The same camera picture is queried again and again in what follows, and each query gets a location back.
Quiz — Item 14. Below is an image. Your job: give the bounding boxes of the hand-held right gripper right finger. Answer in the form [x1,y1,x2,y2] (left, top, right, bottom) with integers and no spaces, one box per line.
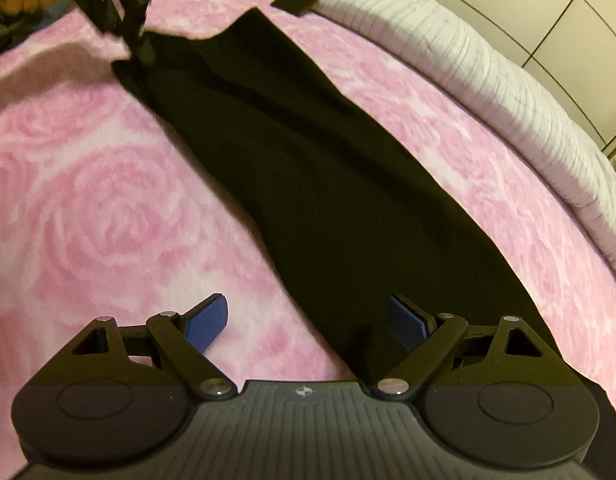
[374,294,549,402]

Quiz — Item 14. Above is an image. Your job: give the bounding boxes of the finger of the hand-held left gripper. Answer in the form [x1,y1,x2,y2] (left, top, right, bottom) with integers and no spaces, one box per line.
[122,21,159,64]

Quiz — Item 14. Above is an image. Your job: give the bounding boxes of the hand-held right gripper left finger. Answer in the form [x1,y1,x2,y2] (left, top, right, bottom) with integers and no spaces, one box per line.
[72,293,235,401]

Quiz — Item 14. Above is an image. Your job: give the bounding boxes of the black pants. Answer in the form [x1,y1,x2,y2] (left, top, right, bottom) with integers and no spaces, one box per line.
[110,7,616,480]

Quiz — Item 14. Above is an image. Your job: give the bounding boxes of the pink rose-print blanket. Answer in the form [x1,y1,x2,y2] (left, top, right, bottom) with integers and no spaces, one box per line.
[0,0,603,471]

